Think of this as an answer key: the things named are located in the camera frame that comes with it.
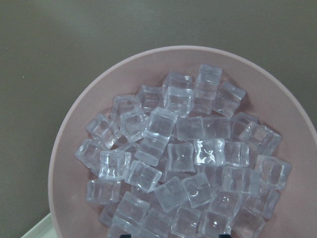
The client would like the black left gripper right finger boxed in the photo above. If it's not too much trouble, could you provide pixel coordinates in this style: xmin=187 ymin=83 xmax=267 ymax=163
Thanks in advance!
xmin=218 ymin=234 xmax=231 ymax=238

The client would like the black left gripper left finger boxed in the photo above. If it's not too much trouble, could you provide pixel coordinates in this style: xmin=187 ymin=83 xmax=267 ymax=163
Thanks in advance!
xmin=119 ymin=234 xmax=131 ymax=238

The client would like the pile of clear ice cubes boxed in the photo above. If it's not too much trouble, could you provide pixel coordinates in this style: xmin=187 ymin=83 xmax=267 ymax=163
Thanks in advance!
xmin=75 ymin=64 xmax=291 ymax=238

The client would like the pink bowl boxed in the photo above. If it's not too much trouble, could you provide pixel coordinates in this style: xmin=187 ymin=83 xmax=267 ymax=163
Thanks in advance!
xmin=49 ymin=46 xmax=317 ymax=238

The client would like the cream serving tray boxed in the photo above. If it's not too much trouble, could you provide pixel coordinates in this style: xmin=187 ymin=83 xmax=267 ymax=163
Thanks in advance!
xmin=21 ymin=213 xmax=57 ymax=238

